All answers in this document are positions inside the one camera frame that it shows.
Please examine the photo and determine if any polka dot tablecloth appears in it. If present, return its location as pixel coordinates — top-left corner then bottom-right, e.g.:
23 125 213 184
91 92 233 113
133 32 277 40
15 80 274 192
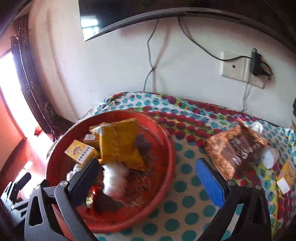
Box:
91 91 296 241

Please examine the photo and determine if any white wall socket plate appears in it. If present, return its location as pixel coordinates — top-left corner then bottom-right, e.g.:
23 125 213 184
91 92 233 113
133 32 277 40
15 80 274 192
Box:
220 51 265 89

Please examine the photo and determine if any yellow carton box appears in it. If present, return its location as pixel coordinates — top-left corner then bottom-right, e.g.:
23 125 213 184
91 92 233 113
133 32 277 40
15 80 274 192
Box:
64 140 99 165
276 159 296 195

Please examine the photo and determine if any red snack packet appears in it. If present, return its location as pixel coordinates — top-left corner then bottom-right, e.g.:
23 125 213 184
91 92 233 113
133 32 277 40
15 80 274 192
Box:
86 186 101 207

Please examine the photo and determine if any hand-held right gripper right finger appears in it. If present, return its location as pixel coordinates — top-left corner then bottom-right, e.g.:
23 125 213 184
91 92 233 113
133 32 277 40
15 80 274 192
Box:
195 158 271 241

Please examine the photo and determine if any black power adapter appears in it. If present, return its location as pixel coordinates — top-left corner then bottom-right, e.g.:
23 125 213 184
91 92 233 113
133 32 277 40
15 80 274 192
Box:
251 48 263 76

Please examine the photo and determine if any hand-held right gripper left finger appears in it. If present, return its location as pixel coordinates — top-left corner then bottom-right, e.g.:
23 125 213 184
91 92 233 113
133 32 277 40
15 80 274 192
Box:
24 158 100 241

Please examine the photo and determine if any white crumpled tissue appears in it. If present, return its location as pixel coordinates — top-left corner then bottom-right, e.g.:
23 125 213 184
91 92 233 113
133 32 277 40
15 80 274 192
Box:
249 121 264 134

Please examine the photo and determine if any red plastic basin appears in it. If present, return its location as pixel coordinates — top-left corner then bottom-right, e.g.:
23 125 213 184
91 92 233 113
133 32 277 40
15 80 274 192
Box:
46 110 176 233

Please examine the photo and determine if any brown snack bag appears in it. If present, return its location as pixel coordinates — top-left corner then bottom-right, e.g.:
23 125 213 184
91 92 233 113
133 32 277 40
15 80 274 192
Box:
204 118 270 181

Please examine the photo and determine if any black hanging cable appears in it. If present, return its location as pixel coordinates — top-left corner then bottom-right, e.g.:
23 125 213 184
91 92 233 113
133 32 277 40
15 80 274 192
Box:
143 19 160 93

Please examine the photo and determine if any black plug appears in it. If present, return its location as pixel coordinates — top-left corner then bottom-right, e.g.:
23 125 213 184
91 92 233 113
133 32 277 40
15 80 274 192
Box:
261 61 273 81

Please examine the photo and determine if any brown and cream box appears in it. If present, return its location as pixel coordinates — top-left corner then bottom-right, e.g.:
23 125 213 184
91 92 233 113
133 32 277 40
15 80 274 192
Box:
83 134 100 149

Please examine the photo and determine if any white plastic bag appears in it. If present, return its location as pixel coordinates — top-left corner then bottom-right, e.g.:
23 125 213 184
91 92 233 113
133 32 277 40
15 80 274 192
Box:
101 162 130 198

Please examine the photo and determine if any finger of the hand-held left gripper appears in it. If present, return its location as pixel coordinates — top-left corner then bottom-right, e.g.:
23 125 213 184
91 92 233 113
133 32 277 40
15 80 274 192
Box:
13 172 32 194
0 181 15 204

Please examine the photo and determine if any wall-mounted television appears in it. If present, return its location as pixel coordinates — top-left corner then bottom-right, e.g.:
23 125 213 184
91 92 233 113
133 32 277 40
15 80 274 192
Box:
79 0 262 42

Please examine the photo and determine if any yellow snack bag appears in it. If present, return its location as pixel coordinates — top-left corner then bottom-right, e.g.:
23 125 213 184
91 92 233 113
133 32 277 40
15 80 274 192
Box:
90 118 147 172

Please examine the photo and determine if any black television cable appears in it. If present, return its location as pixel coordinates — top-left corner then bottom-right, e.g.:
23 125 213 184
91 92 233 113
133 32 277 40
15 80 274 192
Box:
178 17 253 61

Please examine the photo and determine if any grey cable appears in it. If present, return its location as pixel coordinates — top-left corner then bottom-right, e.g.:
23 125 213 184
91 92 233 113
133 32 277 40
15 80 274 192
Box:
242 81 251 113

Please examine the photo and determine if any white round container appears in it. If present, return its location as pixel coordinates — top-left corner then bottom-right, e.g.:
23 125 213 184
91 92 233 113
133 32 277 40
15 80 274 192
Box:
259 145 279 170

